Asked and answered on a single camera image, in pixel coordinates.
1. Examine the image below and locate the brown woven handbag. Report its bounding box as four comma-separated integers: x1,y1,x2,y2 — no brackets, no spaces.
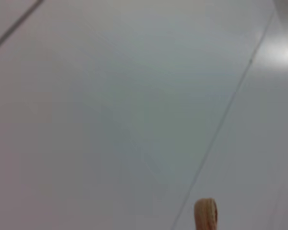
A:
194,197,218,230

